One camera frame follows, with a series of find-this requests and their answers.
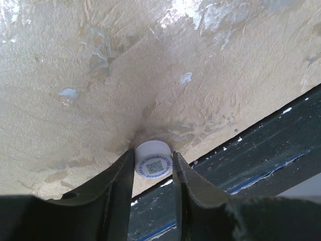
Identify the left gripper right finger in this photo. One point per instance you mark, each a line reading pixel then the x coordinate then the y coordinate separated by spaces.
pixel 205 212

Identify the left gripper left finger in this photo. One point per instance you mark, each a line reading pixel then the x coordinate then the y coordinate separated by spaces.
pixel 99 209

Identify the white QR code cap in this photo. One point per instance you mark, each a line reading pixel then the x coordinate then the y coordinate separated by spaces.
pixel 153 159

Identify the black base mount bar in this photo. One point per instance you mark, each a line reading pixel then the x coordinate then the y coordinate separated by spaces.
pixel 273 155

